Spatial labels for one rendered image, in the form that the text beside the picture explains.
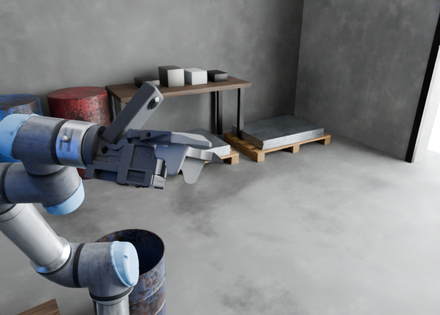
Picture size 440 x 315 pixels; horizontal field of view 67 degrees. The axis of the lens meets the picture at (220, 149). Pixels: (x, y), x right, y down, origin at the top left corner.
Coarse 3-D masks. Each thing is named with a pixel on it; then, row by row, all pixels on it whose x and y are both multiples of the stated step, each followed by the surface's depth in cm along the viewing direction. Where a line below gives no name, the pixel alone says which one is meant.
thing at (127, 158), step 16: (96, 128) 51; (96, 144) 51; (112, 144) 51; (128, 144) 49; (144, 144) 48; (96, 160) 51; (112, 160) 51; (128, 160) 48; (144, 160) 49; (160, 160) 52; (96, 176) 51; (112, 176) 52; (128, 176) 48; (144, 176) 48; (160, 176) 53
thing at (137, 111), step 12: (144, 84) 52; (144, 96) 52; (156, 96) 53; (132, 108) 52; (144, 108) 53; (120, 120) 51; (132, 120) 52; (144, 120) 55; (108, 132) 51; (120, 132) 51
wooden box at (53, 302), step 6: (54, 300) 164; (36, 306) 160; (42, 306) 160; (48, 306) 160; (54, 306) 160; (24, 312) 157; (30, 312) 157; (36, 312) 157; (42, 312) 157; (48, 312) 157; (54, 312) 157
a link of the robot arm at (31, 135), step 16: (0, 128) 52; (16, 128) 51; (32, 128) 51; (48, 128) 51; (0, 144) 52; (16, 144) 51; (32, 144) 51; (48, 144) 50; (32, 160) 52; (48, 160) 52
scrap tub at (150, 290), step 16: (96, 240) 186; (112, 240) 194; (128, 240) 198; (144, 240) 197; (160, 240) 187; (144, 256) 202; (160, 256) 192; (144, 272) 206; (160, 272) 174; (144, 288) 166; (160, 288) 178; (144, 304) 170; (160, 304) 181
